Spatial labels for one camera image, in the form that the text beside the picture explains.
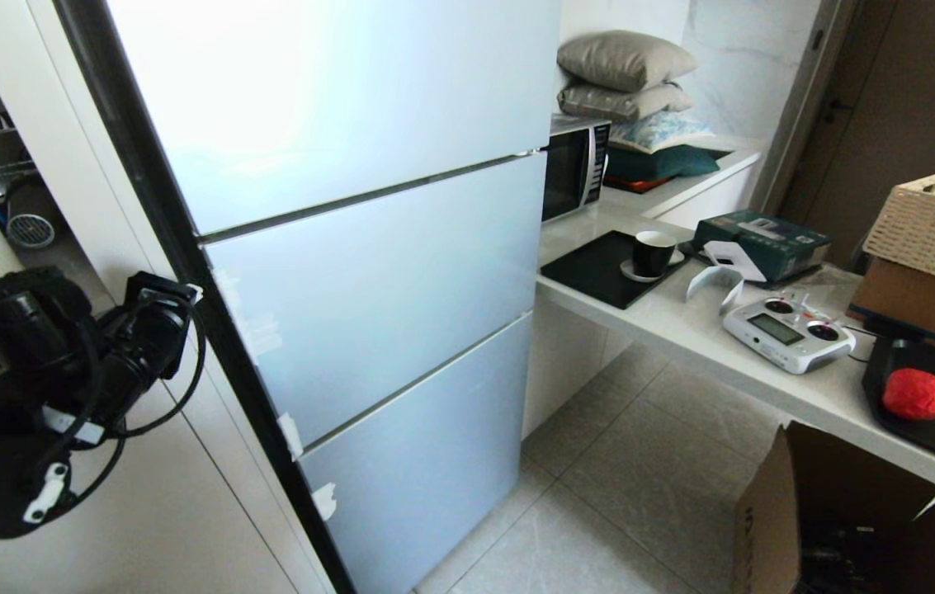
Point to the brown wooden door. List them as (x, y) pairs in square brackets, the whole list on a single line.
[(904, 107)]

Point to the teal pillow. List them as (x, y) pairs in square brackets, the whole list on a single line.
[(661, 163)]

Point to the pale blue fridge drawer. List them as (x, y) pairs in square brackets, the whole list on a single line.
[(376, 297), (426, 462)]

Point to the silver microwave oven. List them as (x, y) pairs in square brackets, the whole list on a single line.
[(573, 169)]

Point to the blue floral pillow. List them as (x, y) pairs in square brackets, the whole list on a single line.
[(661, 132)]

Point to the white tape piece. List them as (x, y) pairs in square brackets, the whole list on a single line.
[(325, 502), (290, 436)]

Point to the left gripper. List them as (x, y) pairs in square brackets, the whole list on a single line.
[(149, 334)]

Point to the brown cardboard box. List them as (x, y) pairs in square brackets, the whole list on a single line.
[(921, 305)]

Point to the white cabinet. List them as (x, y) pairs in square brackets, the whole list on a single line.
[(186, 511)]

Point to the pale blue fridge door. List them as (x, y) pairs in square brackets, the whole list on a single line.
[(335, 99)]

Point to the red fruit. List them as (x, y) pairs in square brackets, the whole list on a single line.
[(916, 394)]

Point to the dark green box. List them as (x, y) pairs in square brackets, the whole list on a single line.
[(772, 239)]

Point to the white remote controller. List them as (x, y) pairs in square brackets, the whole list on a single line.
[(789, 334)]

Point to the white plastic part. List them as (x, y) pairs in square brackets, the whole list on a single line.
[(735, 258)]

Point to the round grey vent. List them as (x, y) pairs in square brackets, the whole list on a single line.
[(30, 231)]

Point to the wicker basket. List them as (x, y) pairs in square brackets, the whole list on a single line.
[(921, 227)]

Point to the white curved plastic piece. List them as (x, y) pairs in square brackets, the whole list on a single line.
[(727, 276)]

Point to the black cup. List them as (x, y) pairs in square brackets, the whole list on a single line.
[(652, 254)]

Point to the open cardboard box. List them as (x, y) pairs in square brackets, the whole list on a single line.
[(764, 520)]

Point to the white saucer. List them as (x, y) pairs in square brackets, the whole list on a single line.
[(629, 270)]

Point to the beige pillow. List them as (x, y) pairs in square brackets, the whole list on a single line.
[(624, 59)]

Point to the grey patterned pillow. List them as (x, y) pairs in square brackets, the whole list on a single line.
[(620, 103)]

